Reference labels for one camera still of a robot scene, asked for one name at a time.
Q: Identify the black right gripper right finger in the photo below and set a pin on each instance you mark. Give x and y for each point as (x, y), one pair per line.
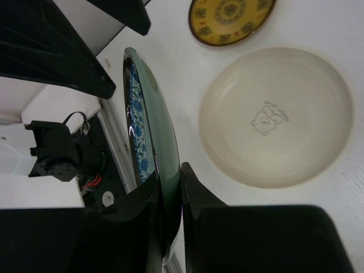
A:
(197, 199)

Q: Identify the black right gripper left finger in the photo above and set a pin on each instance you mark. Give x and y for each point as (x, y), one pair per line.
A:
(125, 237)

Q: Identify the black blue patterned plate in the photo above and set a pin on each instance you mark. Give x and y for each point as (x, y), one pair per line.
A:
(152, 140)

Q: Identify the cream bear plate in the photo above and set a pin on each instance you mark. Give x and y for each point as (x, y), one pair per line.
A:
(276, 118)

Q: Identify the yellow patterned brown plate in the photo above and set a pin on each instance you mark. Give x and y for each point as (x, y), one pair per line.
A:
(219, 23)

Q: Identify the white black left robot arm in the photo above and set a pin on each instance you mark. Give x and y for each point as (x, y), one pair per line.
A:
(39, 44)

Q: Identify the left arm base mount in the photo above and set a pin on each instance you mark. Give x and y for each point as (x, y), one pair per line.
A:
(100, 181)

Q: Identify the aluminium front rail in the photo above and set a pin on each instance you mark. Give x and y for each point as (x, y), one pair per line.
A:
(115, 134)

